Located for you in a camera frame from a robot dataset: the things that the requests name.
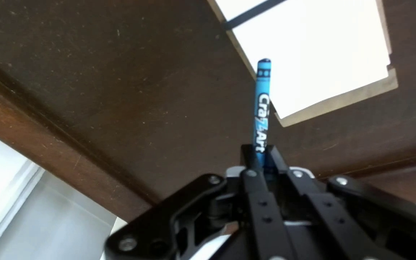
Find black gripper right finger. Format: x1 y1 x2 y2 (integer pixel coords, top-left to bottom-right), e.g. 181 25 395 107
265 145 416 260

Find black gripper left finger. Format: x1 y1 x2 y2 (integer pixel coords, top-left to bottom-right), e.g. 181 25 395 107
102 143 294 260

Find blue Cra-Z-Art marker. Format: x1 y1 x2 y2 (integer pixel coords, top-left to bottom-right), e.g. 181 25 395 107
251 57 272 171

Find dark wooden tray table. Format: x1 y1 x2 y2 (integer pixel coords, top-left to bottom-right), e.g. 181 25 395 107
0 0 416 224

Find white paper note pad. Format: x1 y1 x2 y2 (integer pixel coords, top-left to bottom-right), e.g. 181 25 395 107
206 0 285 29
226 0 399 129

